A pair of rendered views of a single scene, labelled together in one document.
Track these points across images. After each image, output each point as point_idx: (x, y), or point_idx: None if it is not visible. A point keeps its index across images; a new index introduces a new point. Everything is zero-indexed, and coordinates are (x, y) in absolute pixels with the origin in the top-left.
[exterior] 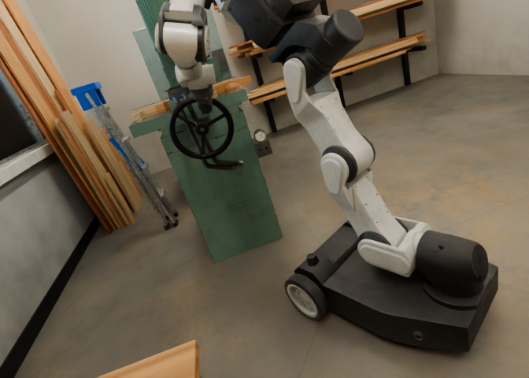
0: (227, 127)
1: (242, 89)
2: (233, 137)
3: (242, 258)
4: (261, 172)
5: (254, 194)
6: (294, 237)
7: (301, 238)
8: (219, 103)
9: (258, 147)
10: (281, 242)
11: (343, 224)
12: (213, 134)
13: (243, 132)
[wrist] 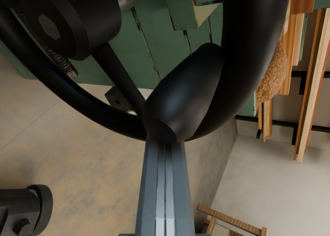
0: (159, 45)
1: (254, 110)
2: (139, 54)
3: None
4: (90, 83)
5: (52, 61)
6: (25, 96)
7: (25, 108)
8: (192, 137)
9: (121, 101)
10: (9, 80)
11: (8, 210)
12: (140, 2)
13: (151, 78)
